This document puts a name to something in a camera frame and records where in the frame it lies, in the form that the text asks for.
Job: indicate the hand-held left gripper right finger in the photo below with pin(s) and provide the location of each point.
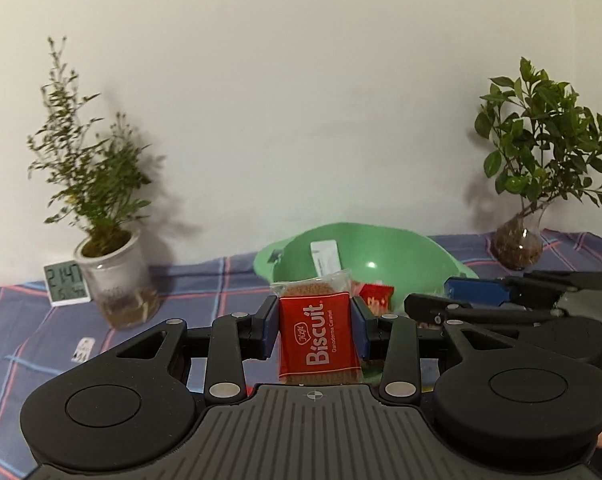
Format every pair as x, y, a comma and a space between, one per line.
359, 332

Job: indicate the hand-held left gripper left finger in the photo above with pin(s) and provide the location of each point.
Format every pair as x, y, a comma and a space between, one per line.
271, 330

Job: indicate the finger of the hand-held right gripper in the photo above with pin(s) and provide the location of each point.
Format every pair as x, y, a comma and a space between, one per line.
481, 314
473, 291

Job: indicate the red biscuit packet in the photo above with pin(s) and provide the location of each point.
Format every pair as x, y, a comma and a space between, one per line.
316, 335

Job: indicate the green plastic bowl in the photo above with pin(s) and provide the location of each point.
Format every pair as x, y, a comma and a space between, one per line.
401, 255

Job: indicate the red yellow snack packet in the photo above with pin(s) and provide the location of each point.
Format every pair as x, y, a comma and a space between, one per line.
376, 300

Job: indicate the white snack packet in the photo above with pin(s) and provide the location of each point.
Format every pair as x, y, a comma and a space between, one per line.
326, 259

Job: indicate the leafy plant in glass vase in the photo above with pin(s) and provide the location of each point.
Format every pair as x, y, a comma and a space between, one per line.
536, 140

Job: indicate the white digital clock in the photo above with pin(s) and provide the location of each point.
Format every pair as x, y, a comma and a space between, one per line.
67, 284

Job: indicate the feathery plant in clear pot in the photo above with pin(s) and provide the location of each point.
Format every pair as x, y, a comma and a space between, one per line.
98, 195

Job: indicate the blue plaid tablecloth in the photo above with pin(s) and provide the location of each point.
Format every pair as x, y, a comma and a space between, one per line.
31, 360

